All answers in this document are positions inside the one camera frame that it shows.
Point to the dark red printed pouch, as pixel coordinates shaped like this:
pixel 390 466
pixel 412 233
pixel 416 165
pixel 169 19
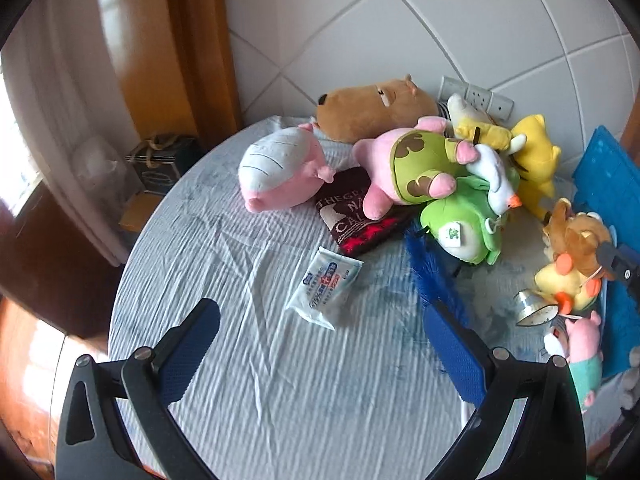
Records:
pixel 340 206

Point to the brown capybara plush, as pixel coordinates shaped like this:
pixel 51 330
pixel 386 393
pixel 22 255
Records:
pixel 350 114

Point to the yellow banana dog plush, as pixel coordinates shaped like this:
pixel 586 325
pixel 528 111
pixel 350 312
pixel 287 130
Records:
pixel 470 124

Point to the small white bird plush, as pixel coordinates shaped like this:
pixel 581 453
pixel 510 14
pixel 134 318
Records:
pixel 497 179

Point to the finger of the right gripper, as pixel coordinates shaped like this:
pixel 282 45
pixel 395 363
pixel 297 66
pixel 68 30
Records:
pixel 619 263

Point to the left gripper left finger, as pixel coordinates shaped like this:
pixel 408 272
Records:
pixel 93 442

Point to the pink and white round plush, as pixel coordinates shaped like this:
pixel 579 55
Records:
pixel 282 170

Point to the blue plastic storage crate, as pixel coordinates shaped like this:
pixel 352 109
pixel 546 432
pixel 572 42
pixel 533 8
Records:
pixel 607 182

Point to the pink pig green clover shirt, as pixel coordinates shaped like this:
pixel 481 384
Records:
pixel 412 166

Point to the green frog plush pouch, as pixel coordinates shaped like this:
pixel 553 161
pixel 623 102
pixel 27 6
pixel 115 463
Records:
pixel 468 223

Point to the white wet wipes pack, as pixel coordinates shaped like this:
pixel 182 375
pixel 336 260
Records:
pixel 324 288

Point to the pig plush teal shirt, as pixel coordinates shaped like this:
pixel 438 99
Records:
pixel 578 341

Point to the light blue bed sheet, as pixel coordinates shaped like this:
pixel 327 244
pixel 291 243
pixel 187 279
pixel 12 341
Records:
pixel 275 396

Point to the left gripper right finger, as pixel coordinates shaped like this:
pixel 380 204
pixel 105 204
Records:
pixel 549 442

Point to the brown bear on yellow duck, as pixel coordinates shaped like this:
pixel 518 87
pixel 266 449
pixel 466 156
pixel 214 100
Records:
pixel 573 276

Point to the dark box by window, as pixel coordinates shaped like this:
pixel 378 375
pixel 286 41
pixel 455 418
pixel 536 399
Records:
pixel 161 161

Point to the yellow pikachu plush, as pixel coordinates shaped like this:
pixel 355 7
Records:
pixel 536 163

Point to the white wall socket panel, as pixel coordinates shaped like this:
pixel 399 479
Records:
pixel 475 97

